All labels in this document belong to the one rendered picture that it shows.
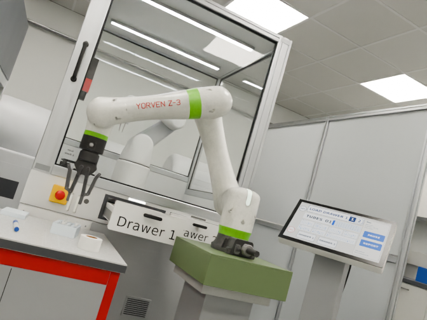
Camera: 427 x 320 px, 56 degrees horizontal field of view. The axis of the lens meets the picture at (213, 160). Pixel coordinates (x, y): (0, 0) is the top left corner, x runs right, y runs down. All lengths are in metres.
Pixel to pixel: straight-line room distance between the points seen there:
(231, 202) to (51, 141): 0.82
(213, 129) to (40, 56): 3.75
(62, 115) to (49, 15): 3.54
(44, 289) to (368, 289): 2.09
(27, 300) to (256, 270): 0.71
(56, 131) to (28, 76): 3.32
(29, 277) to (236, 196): 0.73
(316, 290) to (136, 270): 0.91
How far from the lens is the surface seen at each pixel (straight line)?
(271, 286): 1.45
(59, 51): 5.21
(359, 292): 2.90
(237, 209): 1.49
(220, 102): 1.50
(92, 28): 1.94
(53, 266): 1.28
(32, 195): 1.84
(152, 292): 1.98
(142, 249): 1.92
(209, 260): 1.31
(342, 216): 2.24
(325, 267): 2.18
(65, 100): 1.86
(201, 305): 1.47
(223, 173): 1.65
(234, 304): 1.51
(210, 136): 1.65
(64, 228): 1.51
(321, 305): 2.20
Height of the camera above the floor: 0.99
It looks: 7 degrees up
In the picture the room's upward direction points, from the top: 16 degrees clockwise
